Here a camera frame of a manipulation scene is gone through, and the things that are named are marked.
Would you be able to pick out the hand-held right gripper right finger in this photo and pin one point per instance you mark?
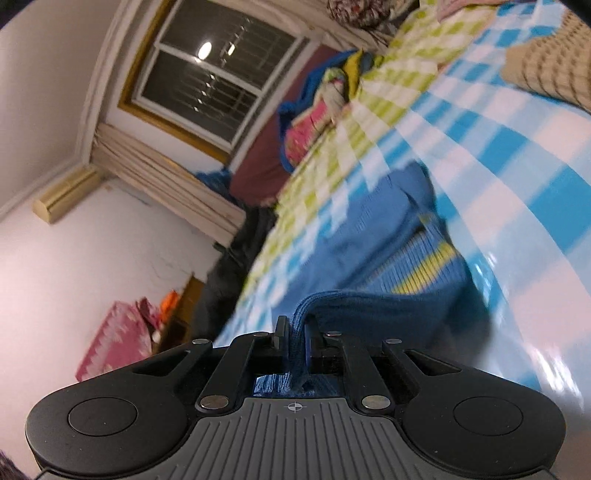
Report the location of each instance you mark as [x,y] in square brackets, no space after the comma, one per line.
[316,350]

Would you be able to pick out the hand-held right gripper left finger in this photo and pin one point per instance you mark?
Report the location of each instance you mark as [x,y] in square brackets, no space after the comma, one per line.
[281,341]

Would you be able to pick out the blue knitted striped sweater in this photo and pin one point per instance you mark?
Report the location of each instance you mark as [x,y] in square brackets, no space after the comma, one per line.
[369,240]

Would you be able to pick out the black jacket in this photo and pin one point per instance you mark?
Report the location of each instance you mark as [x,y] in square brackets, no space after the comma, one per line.
[226,277]

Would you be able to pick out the wooden desk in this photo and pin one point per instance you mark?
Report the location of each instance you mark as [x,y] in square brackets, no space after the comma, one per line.
[182,309]

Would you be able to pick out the orange cloth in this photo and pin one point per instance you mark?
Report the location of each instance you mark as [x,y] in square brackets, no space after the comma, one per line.
[170,304]

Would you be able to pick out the green checkered bed sheet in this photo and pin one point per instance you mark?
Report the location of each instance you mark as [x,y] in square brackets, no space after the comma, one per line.
[323,184]

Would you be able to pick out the pink floral bag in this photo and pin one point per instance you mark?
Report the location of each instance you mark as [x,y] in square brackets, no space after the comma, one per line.
[115,341]

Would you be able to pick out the blue patterned cloth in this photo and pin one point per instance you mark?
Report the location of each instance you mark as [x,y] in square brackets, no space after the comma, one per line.
[217,182]

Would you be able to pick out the maroon sofa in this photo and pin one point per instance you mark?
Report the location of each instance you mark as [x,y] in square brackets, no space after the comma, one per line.
[258,170]

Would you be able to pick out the beige curtain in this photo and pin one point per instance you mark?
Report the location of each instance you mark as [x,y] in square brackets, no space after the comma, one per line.
[161,170]

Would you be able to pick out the pink floral quilt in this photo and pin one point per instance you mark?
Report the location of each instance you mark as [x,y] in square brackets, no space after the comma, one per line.
[307,134]

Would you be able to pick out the whitish crumpled cloth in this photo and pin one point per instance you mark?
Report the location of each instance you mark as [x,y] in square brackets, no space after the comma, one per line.
[334,99]

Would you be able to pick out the pile of colourful bedding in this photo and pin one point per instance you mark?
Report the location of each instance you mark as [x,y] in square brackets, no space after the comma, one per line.
[304,92]

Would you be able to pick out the beige air conditioner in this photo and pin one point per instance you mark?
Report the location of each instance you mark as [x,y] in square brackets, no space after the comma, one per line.
[64,196]

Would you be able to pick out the barred window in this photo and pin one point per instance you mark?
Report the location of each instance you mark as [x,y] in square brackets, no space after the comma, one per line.
[194,83]

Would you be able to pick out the yellow cloth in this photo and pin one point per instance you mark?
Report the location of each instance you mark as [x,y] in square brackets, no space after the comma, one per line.
[359,74]

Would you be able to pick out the floral fabric bundle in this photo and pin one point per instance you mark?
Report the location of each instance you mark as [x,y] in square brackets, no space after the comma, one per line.
[364,14]

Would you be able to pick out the beige brown-striped knitted sweater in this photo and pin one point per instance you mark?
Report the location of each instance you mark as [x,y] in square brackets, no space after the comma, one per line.
[549,60]

